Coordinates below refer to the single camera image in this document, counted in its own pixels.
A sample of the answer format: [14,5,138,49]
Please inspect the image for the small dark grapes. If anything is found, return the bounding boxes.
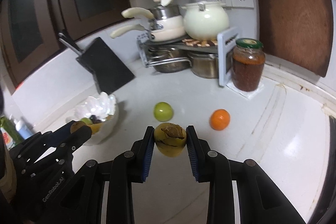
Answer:
[89,115,102,124]

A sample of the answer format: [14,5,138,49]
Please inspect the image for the brown kiwi fruit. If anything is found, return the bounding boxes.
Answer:
[70,121,86,133]

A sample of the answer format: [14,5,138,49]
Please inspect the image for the green apple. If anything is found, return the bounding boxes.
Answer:
[153,102,174,122]
[81,118,93,125]

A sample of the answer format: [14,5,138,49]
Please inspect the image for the steel pot upper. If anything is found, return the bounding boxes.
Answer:
[149,5,180,20]

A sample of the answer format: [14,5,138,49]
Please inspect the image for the orange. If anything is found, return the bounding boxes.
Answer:
[210,109,231,131]

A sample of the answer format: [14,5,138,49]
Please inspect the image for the white ceramic pot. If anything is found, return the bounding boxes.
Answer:
[181,1,230,40]

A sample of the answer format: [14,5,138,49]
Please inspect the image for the knife handles in block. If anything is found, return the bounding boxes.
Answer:
[58,30,83,56]

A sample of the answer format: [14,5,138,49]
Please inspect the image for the dark wooden window frame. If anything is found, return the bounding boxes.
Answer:
[1,0,130,88]

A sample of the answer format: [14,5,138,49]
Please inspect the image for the brown wooden cutting board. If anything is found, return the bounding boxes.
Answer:
[258,0,334,77]

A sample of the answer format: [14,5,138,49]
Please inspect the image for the green detergent bottle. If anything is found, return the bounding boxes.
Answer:
[1,116,24,150]

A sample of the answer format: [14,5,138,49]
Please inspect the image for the steel pot lower left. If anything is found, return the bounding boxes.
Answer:
[147,48,191,73]

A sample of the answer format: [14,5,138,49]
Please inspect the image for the long yellow banana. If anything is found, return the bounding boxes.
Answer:
[154,123,187,157]

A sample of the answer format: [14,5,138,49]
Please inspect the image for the steel pot lower right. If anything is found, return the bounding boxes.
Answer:
[187,52,219,79]

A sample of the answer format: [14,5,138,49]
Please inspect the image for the glass jar of sauce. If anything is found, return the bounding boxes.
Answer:
[232,38,265,92]

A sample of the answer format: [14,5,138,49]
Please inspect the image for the cream frying pan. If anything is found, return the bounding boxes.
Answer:
[110,24,187,42]

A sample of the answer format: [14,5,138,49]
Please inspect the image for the cream saucepan with handle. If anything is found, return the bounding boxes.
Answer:
[121,7,186,32]

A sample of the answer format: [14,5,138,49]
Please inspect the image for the steel pot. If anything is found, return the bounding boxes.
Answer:
[147,48,191,73]
[187,52,219,79]
[149,5,180,20]

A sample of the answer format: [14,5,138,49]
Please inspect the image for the white scalloped fruit bowl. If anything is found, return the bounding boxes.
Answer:
[66,92,119,145]

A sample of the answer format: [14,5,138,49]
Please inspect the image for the black knife block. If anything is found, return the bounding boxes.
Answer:
[76,37,135,94]

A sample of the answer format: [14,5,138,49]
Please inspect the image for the woven trivet mat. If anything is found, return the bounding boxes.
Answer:
[182,39,218,48]

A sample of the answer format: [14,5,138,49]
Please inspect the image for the grey pot rack shelf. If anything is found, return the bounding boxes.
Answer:
[137,27,240,86]

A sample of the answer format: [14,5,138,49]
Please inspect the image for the small yellow banana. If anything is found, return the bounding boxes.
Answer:
[88,123,104,135]

